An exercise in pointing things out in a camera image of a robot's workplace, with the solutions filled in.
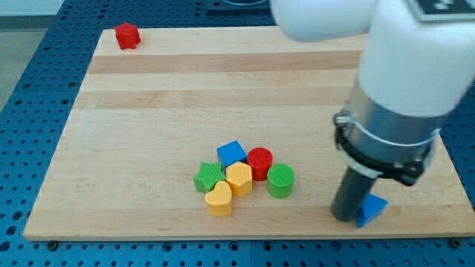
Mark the green cylinder block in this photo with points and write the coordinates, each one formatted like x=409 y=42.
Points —
x=280 y=178

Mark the wooden board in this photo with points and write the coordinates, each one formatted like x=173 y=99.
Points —
x=145 y=119

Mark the red cylinder block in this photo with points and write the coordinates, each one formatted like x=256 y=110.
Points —
x=260 y=160

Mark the green star block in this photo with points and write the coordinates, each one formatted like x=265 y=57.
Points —
x=208 y=176

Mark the blue triangle block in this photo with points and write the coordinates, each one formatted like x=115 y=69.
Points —
x=370 y=209

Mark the yellow heart block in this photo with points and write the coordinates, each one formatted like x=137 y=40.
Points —
x=219 y=200

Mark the red star block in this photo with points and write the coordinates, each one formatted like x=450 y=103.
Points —
x=127 y=35

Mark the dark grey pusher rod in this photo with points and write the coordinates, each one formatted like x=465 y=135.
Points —
x=351 y=194

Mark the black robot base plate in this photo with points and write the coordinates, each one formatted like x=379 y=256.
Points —
x=236 y=7

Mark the silver clamp wrist mount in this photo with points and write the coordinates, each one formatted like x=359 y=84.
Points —
x=380 y=143

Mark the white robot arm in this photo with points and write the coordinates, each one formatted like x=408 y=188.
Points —
x=417 y=65

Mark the blue cube block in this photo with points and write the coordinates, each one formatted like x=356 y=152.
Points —
x=231 y=153

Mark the yellow pentagon block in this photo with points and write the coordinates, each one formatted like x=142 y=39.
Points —
x=239 y=178

